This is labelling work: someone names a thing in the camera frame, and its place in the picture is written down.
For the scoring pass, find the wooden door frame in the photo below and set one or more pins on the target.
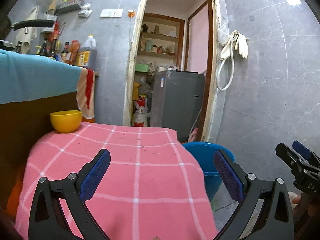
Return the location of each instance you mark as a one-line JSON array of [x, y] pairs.
[[130, 80]]

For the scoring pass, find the wooden cutting board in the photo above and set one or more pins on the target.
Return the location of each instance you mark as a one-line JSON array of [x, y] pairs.
[[53, 3]]

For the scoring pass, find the yellow bowl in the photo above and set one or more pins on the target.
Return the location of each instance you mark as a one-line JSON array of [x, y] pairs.
[[66, 123]]

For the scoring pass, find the clear plastic bag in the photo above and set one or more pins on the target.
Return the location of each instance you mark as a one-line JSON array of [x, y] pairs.
[[222, 36]]

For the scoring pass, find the small white cup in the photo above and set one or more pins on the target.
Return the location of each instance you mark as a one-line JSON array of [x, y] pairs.
[[155, 48]]

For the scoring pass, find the red net bag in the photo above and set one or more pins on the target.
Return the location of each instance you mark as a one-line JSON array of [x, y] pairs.
[[55, 31]]

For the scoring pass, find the grey washing machine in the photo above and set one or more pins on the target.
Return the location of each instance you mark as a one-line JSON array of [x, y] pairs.
[[177, 100]]

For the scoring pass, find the yellow plastic bag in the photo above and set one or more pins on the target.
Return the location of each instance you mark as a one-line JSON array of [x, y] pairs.
[[136, 90]]

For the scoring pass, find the green canister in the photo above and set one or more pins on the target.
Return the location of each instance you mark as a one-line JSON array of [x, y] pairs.
[[148, 46]]

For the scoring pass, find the wooden wall shelf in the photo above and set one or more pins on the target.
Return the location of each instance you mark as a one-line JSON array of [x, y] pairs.
[[160, 35]]

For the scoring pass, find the white wall box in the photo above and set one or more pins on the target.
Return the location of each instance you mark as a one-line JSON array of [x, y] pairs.
[[50, 16]]

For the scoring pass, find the white crumpled plastic bag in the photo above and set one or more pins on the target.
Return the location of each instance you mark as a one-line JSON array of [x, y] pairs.
[[85, 10]]

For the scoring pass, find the red white bag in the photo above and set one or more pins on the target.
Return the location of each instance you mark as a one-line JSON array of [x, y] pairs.
[[140, 112]]

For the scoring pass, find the green box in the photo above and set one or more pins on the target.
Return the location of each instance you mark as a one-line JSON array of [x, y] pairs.
[[141, 68]]

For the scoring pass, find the grey plastic bag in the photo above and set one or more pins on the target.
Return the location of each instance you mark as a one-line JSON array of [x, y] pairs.
[[147, 86]]

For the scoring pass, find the white wall socket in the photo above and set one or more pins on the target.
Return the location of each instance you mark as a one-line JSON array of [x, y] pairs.
[[111, 13]]

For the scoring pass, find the brown jar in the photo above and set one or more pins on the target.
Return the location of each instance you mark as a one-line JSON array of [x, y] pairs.
[[157, 29]]

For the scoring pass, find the orange packet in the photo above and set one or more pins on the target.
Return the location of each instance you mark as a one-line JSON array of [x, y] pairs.
[[73, 52]]

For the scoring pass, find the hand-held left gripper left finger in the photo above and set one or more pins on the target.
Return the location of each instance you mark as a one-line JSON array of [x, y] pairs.
[[96, 173]]

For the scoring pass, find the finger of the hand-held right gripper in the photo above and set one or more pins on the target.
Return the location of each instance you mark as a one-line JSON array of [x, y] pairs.
[[286, 153], [301, 148]]

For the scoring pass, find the cream rubber glove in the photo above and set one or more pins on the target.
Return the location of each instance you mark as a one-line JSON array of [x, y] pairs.
[[226, 50], [242, 45]]

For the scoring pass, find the dark jar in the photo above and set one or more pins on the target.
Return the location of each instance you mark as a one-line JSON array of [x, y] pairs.
[[145, 27]]

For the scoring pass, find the blue plastic bucket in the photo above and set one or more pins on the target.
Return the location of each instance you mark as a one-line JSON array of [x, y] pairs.
[[200, 160]]

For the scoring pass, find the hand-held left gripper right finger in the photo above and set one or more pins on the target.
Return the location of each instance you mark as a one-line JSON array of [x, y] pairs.
[[227, 173]]

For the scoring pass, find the pink slipper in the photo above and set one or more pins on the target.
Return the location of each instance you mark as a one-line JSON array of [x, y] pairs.
[[193, 135]]

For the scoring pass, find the pink door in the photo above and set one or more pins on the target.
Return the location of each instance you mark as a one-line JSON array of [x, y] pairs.
[[198, 42]]

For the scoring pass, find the brown wooden cabinet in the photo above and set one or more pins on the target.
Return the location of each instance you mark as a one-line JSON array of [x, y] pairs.
[[25, 120]]

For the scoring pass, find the large oil jug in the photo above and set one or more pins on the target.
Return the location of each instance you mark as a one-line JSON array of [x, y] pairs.
[[87, 56]]

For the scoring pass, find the teal printed cloth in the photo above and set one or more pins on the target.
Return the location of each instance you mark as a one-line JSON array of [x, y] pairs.
[[37, 80]]

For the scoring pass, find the white hanging towel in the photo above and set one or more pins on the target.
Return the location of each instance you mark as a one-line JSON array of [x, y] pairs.
[[32, 12]]

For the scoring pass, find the person's right hand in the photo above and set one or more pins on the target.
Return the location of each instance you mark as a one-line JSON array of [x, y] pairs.
[[296, 200]]

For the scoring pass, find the pink checked cloth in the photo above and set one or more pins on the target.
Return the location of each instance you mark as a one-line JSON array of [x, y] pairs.
[[150, 167]]

